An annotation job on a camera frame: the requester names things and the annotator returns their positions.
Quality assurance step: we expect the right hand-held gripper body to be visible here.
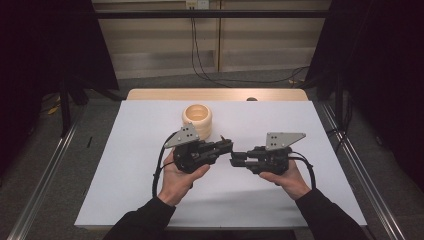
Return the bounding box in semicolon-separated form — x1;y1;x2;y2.
245;132;307;176

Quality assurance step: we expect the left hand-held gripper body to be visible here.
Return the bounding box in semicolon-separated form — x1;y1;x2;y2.
163;121;219;175

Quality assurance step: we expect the beige ribbed cup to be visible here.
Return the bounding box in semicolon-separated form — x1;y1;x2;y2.
181;103;213;141

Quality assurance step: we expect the person's right hand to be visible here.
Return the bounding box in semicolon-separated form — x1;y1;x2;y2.
259;159;313;201

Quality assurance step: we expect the person's left hand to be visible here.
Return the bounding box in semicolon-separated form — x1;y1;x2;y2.
157;149;212;208

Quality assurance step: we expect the white table mat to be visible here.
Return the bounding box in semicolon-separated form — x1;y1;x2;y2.
74;99;368;231

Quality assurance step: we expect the wooden table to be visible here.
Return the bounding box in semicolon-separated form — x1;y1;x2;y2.
125;87;310;102

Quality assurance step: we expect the black horizontal bar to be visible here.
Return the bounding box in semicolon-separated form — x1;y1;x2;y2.
93;9;331;19

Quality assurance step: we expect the dark curtain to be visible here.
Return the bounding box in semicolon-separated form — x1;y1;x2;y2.
304;0;424;191
0;0;120;174

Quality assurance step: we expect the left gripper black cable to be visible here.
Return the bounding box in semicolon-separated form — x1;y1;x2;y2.
151;131;179;199

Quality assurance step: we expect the black wall cable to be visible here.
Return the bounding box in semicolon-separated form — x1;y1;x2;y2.
193;18;311;84
190;16;233;89

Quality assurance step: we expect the aluminium floor rail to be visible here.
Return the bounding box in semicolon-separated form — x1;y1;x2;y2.
6;106;88;240
319;101;407;240

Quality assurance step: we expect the black stand post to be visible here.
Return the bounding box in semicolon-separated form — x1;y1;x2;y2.
59;78;73;138

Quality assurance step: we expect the white wall socket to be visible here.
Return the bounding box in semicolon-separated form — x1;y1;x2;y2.
185;0;210;10

